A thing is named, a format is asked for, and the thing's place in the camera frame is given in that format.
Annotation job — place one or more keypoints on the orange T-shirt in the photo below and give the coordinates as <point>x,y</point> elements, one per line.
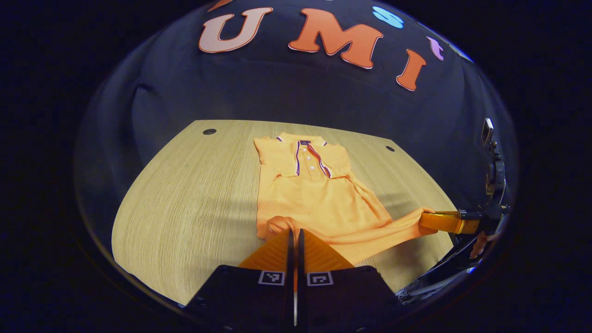
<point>314,203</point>

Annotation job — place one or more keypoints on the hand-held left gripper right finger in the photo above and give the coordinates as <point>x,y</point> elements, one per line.
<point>351,296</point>

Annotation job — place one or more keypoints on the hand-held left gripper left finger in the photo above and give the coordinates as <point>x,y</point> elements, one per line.
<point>249,296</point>

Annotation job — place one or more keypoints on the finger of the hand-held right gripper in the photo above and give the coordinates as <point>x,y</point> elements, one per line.
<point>444,222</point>

